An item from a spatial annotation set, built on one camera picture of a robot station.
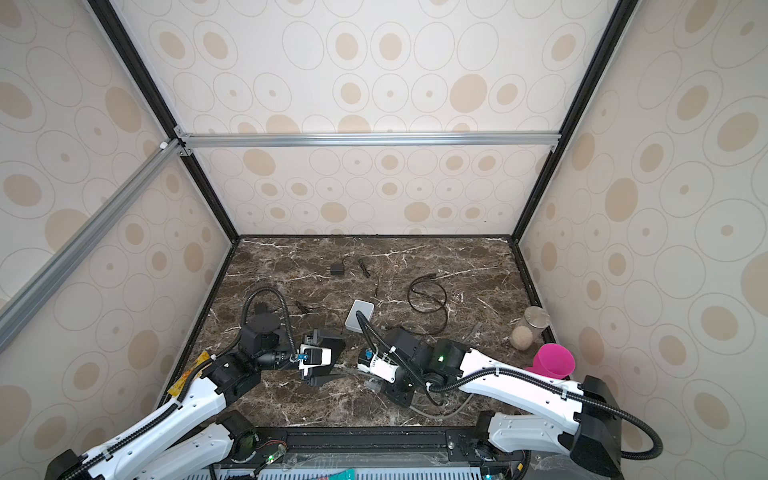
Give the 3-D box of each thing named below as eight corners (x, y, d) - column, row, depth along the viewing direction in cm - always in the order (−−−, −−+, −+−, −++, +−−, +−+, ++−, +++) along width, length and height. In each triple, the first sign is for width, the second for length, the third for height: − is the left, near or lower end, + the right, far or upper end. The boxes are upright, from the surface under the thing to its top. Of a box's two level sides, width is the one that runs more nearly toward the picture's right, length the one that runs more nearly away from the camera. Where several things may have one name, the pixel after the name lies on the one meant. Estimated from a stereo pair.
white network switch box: (343, 327, 97) (343, 324, 95) (356, 301, 103) (355, 298, 101) (364, 334, 95) (364, 331, 94) (376, 307, 102) (375, 304, 100)
